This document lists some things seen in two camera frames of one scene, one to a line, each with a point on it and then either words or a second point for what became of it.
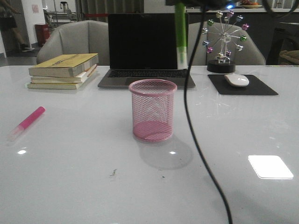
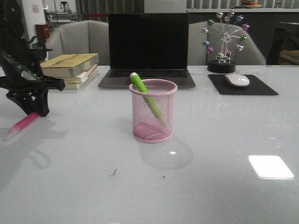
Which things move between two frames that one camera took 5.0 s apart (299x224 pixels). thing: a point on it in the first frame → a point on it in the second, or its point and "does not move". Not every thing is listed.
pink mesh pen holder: (153, 101) does not move
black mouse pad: (254, 87) does not move
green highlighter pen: (181, 24) → (134, 76)
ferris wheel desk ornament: (229, 23) does not move
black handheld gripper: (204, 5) → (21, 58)
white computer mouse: (237, 80) does not move
